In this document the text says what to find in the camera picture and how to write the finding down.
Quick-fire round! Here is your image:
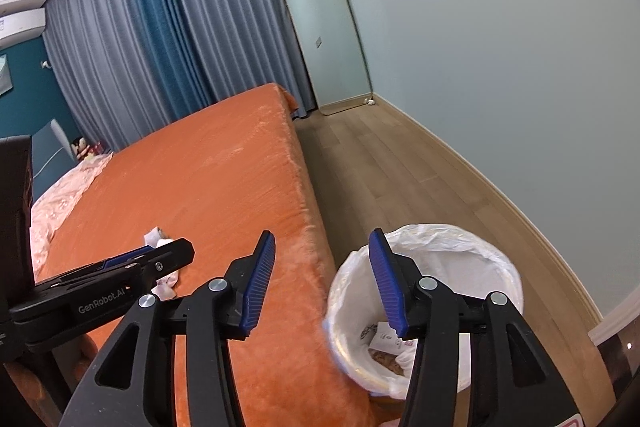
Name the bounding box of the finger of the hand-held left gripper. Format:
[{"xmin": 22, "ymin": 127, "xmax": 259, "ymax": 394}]
[
  {"xmin": 37, "ymin": 238, "xmax": 196, "ymax": 285},
  {"xmin": 9, "ymin": 263, "xmax": 145, "ymax": 352}
]

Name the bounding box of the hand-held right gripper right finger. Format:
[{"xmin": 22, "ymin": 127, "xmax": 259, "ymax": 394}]
[{"xmin": 368, "ymin": 228, "xmax": 588, "ymax": 427}]

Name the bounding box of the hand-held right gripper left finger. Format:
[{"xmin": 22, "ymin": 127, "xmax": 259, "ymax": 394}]
[{"xmin": 59, "ymin": 230, "xmax": 277, "ymax": 427}]

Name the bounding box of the small white cloth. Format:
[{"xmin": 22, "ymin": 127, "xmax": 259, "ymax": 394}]
[{"xmin": 144, "ymin": 229, "xmax": 180, "ymax": 302}]

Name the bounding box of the bin with white liner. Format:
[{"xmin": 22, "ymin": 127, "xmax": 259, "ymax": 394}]
[{"xmin": 322, "ymin": 223, "xmax": 524, "ymax": 400}]

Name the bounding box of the beige cloth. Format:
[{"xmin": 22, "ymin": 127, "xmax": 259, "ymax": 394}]
[{"xmin": 367, "ymin": 346, "xmax": 408, "ymax": 377}]

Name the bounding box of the pale plastic trash bin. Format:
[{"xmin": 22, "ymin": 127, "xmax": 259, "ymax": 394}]
[{"xmin": 325, "ymin": 332, "xmax": 471, "ymax": 403}]

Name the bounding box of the pink floral quilt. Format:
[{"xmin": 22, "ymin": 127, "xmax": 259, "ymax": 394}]
[{"xmin": 30, "ymin": 153, "xmax": 115, "ymax": 278}]

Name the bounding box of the blue padded headboard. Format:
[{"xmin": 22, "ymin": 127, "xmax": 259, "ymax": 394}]
[{"xmin": 30, "ymin": 118, "xmax": 71, "ymax": 202}]

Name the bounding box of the small plush toy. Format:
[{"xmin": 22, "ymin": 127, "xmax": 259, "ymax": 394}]
[{"xmin": 71, "ymin": 137, "xmax": 108, "ymax": 160}]

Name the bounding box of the orange fleece blanket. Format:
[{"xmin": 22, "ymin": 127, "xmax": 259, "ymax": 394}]
[{"xmin": 35, "ymin": 83, "xmax": 381, "ymax": 427}]

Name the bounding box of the grey curtain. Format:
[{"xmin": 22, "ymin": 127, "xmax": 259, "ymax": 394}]
[
  {"xmin": 160, "ymin": 0, "xmax": 321, "ymax": 118},
  {"xmin": 42, "ymin": 0, "xmax": 151, "ymax": 152}
]

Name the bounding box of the white air conditioner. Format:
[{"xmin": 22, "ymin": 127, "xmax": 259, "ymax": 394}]
[{"xmin": 0, "ymin": 8, "xmax": 47, "ymax": 48}]

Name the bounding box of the blue curtain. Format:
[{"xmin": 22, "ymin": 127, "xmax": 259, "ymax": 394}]
[{"xmin": 122, "ymin": 0, "xmax": 211, "ymax": 122}]

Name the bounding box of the standing floor mirror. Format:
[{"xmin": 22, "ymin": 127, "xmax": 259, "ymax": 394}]
[{"xmin": 275, "ymin": 0, "xmax": 373, "ymax": 116}]

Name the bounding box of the framed wall picture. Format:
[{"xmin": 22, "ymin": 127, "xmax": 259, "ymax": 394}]
[{"xmin": 0, "ymin": 52, "xmax": 13, "ymax": 95}]

